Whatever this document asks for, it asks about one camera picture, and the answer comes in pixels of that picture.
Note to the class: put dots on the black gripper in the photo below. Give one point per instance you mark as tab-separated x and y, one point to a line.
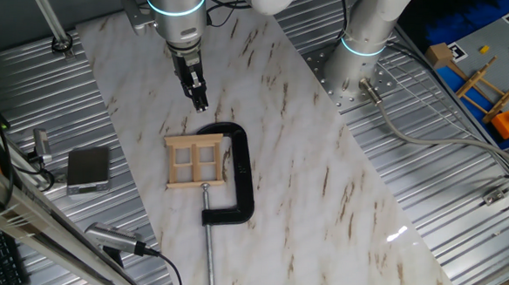
186	67

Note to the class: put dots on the wooden sliding window model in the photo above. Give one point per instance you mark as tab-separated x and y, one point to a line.
196	165

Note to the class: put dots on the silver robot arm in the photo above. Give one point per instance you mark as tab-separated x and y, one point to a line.
178	20

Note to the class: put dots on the black C-clamp with steel screw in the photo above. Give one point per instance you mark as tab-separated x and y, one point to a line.
246	181

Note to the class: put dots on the silver digital scale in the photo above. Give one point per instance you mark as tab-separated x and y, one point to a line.
88	166

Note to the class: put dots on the white marble pattern board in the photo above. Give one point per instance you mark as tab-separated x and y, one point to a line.
324	142

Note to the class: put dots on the small silver webcam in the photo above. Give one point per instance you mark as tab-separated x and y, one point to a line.
41	142

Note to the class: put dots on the thin aluminium pole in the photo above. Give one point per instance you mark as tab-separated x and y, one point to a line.
47	11

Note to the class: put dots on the light wooden block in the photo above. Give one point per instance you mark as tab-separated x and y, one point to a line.
438	55

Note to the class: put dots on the blue spiky foam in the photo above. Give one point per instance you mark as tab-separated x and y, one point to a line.
462	18

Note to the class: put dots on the small wooden rack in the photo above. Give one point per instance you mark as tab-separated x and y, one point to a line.
473	82

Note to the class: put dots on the yellow toy brick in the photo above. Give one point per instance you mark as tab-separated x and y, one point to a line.
484	49

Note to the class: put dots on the grey brick baseplate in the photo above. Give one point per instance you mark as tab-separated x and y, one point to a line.
499	46

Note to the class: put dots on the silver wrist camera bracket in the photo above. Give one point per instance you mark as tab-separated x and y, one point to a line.
134	16

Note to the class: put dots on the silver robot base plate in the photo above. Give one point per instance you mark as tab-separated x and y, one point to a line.
317	69

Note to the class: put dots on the silver depth camera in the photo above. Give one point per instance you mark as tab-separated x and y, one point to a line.
114	237

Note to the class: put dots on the aluminium frame beam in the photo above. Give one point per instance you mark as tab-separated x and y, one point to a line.
36	218

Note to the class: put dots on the aluminium profile bracket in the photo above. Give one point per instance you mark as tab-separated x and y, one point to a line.
496	195

